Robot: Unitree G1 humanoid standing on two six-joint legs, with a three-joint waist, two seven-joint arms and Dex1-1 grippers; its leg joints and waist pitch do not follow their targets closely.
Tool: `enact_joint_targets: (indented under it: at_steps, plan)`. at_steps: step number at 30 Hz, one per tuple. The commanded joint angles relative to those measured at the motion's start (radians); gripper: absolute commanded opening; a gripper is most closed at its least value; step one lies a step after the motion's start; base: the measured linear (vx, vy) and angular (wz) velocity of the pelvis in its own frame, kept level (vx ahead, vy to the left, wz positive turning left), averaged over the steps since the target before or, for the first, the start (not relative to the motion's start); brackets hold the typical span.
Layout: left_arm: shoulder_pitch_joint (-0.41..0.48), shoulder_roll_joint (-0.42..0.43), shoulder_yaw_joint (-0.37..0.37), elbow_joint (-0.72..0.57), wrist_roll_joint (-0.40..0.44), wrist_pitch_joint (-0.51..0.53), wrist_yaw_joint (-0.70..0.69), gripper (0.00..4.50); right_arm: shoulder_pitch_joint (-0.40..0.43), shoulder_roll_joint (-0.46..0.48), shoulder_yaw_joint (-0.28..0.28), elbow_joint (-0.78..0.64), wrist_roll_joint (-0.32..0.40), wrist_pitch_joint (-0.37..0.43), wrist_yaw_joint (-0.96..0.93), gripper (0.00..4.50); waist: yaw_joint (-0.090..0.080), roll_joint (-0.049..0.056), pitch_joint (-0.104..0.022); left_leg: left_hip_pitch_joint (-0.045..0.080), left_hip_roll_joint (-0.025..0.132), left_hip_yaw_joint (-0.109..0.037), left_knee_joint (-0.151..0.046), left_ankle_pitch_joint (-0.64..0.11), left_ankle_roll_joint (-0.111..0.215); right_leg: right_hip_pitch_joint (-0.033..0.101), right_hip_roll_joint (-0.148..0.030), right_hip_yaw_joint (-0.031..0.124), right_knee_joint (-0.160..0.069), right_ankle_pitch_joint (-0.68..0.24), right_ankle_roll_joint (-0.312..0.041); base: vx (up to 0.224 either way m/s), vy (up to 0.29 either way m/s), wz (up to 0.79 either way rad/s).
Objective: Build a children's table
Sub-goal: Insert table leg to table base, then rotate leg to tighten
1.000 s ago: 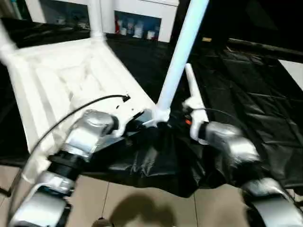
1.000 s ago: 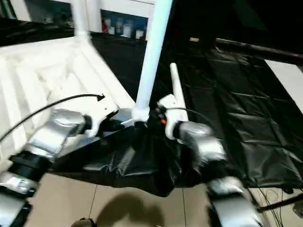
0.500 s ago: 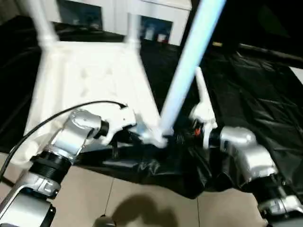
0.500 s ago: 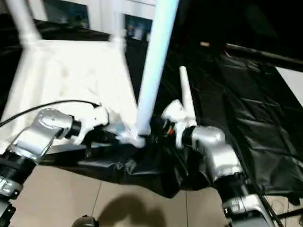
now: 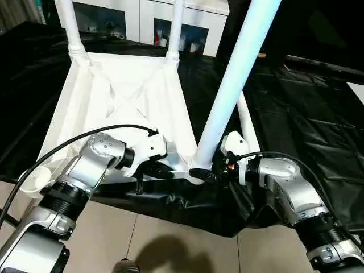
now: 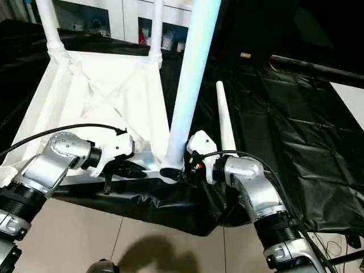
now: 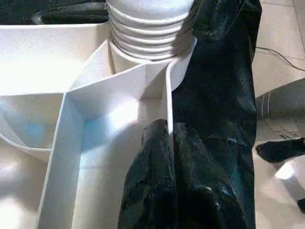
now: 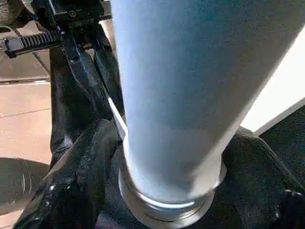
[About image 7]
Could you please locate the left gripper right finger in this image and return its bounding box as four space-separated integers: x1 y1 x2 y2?
173 123 250 229

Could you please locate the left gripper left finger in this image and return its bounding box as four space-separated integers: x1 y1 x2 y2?
118 119 178 229

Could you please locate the white plastic table top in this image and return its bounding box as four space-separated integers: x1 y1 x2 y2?
0 22 198 229

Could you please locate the white plastic table leg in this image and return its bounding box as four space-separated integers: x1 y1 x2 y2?
106 0 195 62

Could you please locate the dark robot right foot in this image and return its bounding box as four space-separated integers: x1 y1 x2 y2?
255 137 305 164

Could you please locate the black plastic mat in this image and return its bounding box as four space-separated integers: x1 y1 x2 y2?
0 0 263 229

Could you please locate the thin black floor cable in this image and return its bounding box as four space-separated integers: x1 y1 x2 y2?
256 46 305 72

